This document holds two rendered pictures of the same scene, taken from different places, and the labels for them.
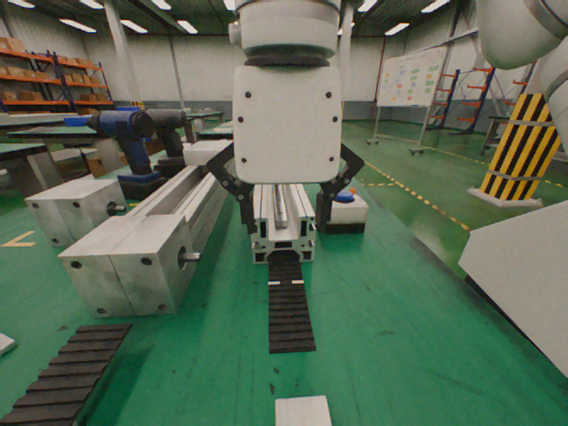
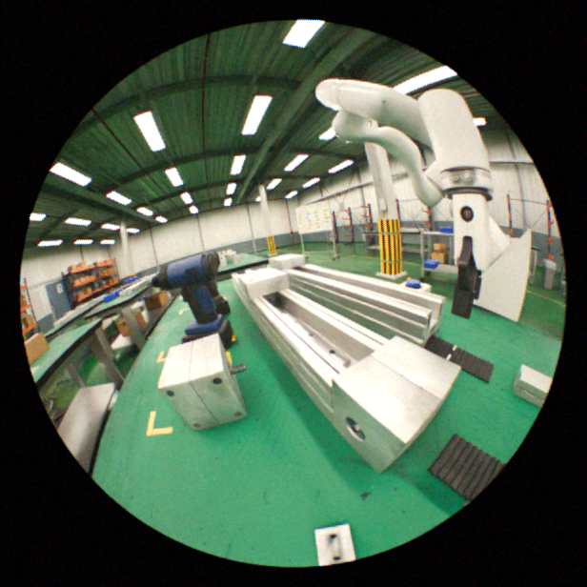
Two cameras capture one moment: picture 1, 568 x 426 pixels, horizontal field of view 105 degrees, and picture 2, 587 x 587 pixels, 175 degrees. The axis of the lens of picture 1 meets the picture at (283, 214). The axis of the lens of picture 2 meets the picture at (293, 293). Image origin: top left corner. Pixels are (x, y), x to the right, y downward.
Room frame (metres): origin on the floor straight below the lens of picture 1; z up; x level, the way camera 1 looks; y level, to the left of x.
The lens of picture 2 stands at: (0.17, 0.30, 1.00)
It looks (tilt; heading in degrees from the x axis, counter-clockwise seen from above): 19 degrees down; 341
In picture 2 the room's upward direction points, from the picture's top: 10 degrees counter-clockwise
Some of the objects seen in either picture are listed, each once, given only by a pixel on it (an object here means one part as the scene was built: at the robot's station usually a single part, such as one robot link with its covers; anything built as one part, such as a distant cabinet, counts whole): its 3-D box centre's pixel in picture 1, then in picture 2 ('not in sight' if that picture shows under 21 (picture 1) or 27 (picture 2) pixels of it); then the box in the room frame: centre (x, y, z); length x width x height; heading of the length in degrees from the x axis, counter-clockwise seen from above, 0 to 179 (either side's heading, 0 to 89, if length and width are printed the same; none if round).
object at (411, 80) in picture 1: (401, 105); (315, 232); (5.64, -2.73, 0.97); 1.51 x 0.50 x 1.95; 22
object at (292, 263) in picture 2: not in sight; (286, 264); (0.94, 0.04, 0.87); 0.16 x 0.11 x 0.07; 4
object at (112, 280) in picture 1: (151, 261); (399, 398); (0.23, 0.17, 0.83); 0.12 x 0.09 x 0.10; 94
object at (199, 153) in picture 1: (212, 156); (261, 285); (0.67, 0.22, 0.87); 0.16 x 0.11 x 0.07; 4
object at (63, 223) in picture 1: (93, 210); (211, 379); (0.39, 0.37, 0.83); 0.11 x 0.10 x 0.10; 93
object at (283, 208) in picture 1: (275, 171); (317, 284); (0.69, 0.03, 0.82); 0.80 x 0.10 x 0.09; 4
